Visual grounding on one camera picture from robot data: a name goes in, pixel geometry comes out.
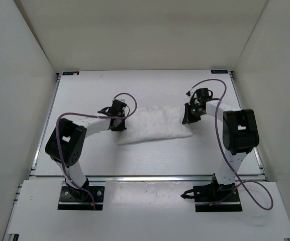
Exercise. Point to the white pleated skirt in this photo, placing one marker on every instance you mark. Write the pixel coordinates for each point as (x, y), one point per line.
(154, 124)

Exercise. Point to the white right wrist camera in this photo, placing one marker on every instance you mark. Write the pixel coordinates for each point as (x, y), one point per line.
(190, 93)

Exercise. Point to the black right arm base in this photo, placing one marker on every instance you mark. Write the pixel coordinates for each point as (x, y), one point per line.
(214, 197)

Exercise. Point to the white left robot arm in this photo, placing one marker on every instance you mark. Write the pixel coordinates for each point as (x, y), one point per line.
(66, 142)

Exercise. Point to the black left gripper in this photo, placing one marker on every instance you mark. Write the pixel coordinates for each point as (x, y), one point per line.
(121, 128)

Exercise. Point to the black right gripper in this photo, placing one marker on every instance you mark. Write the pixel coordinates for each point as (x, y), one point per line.
(188, 118)

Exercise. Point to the left corner label sticker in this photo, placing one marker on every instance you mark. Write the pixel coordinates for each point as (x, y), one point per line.
(70, 73)

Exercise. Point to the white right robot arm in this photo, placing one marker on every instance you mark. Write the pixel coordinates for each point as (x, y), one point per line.
(239, 130)

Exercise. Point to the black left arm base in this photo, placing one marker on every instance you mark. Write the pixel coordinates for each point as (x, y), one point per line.
(70, 199)

